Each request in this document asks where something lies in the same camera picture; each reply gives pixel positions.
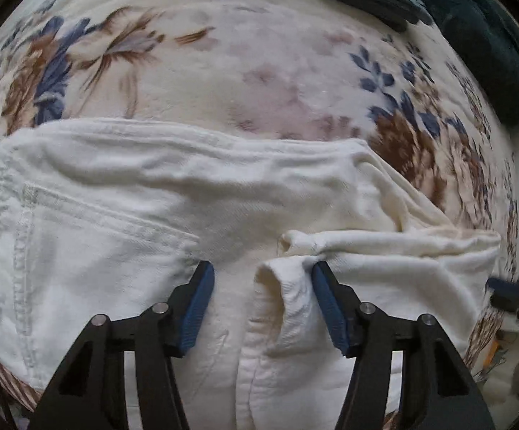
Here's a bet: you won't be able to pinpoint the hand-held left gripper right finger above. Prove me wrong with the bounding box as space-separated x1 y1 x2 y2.
311 261 495 430

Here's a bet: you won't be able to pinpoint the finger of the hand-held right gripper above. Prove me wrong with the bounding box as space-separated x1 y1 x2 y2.
486 277 519 323

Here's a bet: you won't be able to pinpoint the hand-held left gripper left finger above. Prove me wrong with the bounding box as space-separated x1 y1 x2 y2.
28 261 216 430

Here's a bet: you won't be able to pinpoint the white pants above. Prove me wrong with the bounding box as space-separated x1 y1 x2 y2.
0 118 502 430

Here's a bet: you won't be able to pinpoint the floral checked blanket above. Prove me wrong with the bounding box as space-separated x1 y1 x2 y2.
0 0 519 413

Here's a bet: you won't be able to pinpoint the dark teal plush cloth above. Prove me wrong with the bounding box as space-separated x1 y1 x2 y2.
394 0 519 133

